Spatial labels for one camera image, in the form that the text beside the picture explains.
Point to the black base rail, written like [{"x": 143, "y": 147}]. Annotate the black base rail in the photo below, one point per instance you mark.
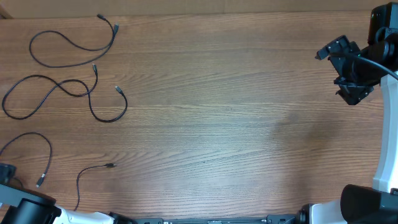
[{"x": 270, "y": 219}]

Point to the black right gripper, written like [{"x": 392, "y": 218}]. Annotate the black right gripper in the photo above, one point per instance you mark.
[{"x": 354, "y": 93}]

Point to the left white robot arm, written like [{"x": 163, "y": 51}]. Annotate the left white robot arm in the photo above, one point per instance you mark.
[{"x": 29, "y": 207}]

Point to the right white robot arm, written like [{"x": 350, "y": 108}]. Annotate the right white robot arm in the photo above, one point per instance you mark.
[{"x": 378, "y": 202}]

